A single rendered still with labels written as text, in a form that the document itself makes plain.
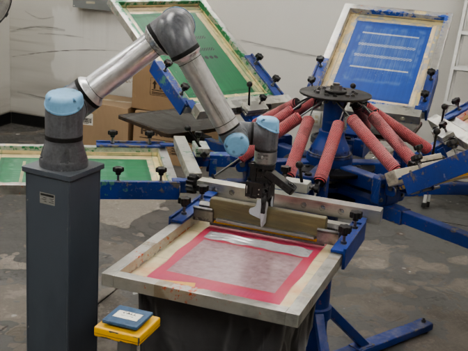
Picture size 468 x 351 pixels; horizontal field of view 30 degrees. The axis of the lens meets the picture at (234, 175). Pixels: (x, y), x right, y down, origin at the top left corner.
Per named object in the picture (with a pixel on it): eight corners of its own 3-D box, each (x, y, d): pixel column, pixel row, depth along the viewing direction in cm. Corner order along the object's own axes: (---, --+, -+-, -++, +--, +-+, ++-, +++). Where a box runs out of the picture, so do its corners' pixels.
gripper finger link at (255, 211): (248, 224, 292) (252, 197, 292) (265, 227, 291) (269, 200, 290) (246, 225, 290) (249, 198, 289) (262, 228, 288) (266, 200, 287)
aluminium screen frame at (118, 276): (297, 328, 230) (299, 315, 229) (101, 285, 248) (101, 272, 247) (361, 235, 301) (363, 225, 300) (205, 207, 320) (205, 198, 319)
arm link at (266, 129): (253, 113, 287) (279, 115, 287) (251, 146, 290) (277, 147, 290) (254, 119, 279) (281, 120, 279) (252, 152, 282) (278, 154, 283)
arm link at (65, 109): (40, 137, 265) (40, 93, 262) (49, 127, 278) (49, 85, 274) (79, 140, 266) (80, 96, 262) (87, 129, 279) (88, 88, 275)
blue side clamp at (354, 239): (344, 269, 274) (346, 249, 272) (329, 267, 275) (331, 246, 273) (364, 239, 301) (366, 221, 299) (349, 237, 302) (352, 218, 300)
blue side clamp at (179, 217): (181, 238, 291) (182, 219, 289) (168, 235, 293) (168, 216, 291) (214, 212, 318) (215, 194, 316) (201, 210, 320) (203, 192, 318)
